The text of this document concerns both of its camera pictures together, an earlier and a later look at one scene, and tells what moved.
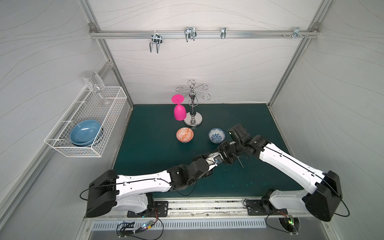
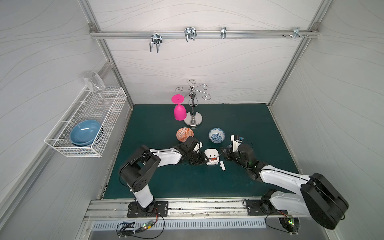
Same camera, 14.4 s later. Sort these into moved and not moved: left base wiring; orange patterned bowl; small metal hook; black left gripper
Moved: black left gripper
Not moved: small metal hook; left base wiring; orange patterned bowl
